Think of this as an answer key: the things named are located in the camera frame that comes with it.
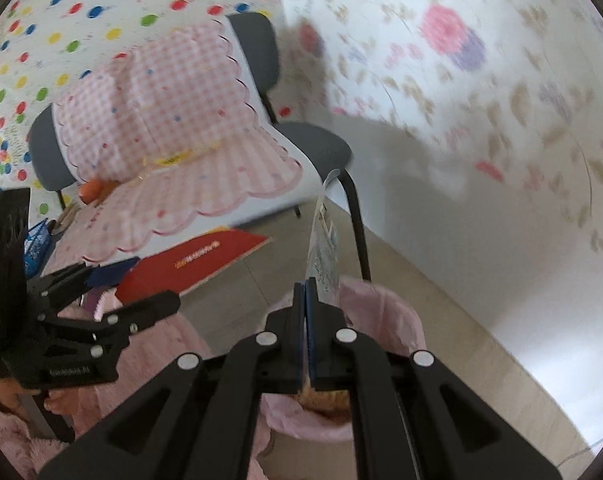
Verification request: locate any pink trash bag bin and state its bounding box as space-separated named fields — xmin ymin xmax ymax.
xmin=258 ymin=278 xmax=427 ymax=443

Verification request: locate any person's left hand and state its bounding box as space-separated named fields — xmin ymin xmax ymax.
xmin=0 ymin=376 xmax=68 ymax=416

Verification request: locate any red paper package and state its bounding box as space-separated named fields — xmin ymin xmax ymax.
xmin=116 ymin=228 xmax=271 ymax=304

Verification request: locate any grey padded chair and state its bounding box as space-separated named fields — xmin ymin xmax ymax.
xmin=27 ymin=12 xmax=372 ymax=281

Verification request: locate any yellow snack wrapper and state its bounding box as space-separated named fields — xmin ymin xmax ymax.
xmin=142 ymin=148 xmax=216 ymax=169

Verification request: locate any blue mesh basket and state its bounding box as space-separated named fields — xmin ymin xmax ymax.
xmin=24 ymin=220 xmax=52 ymax=280

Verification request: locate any pink checkered cloth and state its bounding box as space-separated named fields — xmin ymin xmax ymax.
xmin=50 ymin=18 xmax=321 ymax=269

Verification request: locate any clear plastic wrapper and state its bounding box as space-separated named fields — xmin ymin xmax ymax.
xmin=306 ymin=169 xmax=341 ymax=306

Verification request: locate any polka dot wall cloth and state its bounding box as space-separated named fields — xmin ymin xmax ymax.
xmin=0 ymin=0 xmax=284 ymax=222

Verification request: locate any orange fruit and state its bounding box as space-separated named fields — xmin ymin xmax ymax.
xmin=79 ymin=180 xmax=110 ymax=205

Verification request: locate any floral wall cloth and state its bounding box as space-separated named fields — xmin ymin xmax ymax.
xmin=282 ymin=0 xmax=603 ymax=256

